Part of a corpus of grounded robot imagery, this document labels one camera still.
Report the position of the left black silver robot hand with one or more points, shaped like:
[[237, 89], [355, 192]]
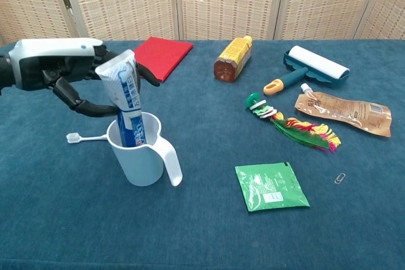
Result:
[[47, 52]]

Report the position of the blue white toothpaste tube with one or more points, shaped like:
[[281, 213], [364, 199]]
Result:
[[123, 93]]

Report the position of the white toothbrush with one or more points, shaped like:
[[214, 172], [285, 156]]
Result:
[[74, 138]]

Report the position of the red notebook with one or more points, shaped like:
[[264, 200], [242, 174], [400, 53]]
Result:
[[164, 55]]

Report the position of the woven bamboo folding screen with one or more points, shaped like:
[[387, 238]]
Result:
[[221, 1]]

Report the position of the yellow label drink bottle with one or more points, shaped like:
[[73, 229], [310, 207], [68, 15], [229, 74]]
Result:
[[235, 56]]

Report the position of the dark teal tablecloth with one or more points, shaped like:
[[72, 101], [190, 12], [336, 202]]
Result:
[[205, 235]]

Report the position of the green foil sachet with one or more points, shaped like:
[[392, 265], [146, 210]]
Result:
[[269, 187]]

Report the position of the colourful feather shuttlecock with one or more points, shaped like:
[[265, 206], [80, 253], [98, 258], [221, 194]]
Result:
[[300, 131]]

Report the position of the teal lint roller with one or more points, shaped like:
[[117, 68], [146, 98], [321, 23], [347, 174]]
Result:
[[316, 63]]

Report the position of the brown spout pouch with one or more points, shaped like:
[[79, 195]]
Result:
[[345, 110]]

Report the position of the metal paper clip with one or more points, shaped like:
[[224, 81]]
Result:
[[339, 179]]

